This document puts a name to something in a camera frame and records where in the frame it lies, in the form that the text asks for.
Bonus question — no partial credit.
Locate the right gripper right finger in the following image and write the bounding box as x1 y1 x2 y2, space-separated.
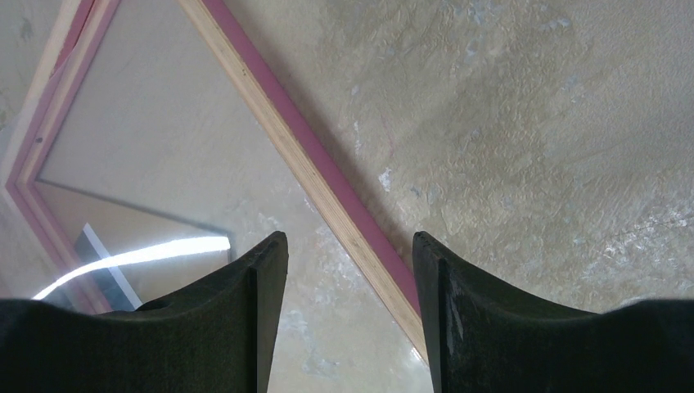
412 232 693 392

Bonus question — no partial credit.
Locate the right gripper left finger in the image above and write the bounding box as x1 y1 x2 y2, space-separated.
1 231 289 392

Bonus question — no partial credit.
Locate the blue mountain photo print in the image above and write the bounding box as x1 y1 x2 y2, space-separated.
74 224 143 311

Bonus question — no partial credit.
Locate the pink wooden photo frame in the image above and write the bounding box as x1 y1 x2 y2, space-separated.
1 1 427 357

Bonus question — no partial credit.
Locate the brown cardboard backing board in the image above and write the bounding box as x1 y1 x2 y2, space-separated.
34 183 234 310

